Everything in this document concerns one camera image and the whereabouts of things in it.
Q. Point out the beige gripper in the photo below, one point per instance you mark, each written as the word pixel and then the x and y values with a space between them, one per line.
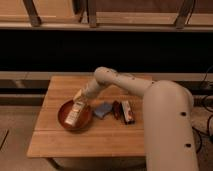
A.
pixel 80 97

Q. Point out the white labelled bottle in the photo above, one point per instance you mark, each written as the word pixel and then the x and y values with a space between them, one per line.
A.
pixel 74 113

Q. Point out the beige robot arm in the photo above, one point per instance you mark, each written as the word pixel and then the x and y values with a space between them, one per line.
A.
pixel 166 107

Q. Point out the orange ceramic bowl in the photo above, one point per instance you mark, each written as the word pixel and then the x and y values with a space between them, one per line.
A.
pixel 83 120

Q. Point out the blue sponge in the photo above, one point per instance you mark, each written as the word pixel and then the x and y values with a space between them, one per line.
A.
pixel 102 110

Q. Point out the dark red small object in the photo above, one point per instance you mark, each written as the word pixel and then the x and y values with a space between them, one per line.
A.
pixel 116 109

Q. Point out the wooden table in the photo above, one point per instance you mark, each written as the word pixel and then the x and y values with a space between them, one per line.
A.
pixel 106 137

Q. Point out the red white snack box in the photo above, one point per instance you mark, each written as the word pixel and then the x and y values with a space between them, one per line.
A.
pixel 127 112

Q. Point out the wooden shelf rail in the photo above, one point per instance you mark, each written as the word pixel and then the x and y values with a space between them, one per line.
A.
pixel 108 15

